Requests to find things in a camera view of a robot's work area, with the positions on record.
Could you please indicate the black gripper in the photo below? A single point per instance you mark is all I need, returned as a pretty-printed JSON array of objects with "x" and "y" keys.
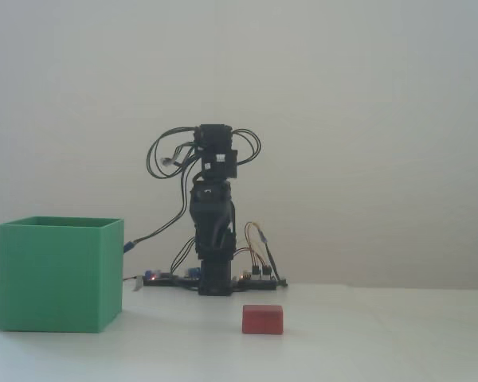
[{"x": 219, "y": 167}]

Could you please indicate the red block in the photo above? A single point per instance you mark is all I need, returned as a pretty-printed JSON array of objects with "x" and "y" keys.
[{"x": 262, "y": 320}]

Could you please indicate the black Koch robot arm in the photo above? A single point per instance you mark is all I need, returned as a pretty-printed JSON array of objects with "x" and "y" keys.
[{"x": 215, "y": 278}]

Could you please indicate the green plastic bin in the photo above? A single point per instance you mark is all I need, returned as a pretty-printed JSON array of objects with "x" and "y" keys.
[{"x": 52, "y": 278}]

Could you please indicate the circuit board with blue parts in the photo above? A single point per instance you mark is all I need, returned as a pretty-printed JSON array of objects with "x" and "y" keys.
[{"x": 163, "y": 279}]

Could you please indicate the gray tape strip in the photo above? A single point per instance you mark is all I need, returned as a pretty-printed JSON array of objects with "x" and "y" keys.
[{"x": 137, "y": 284}]

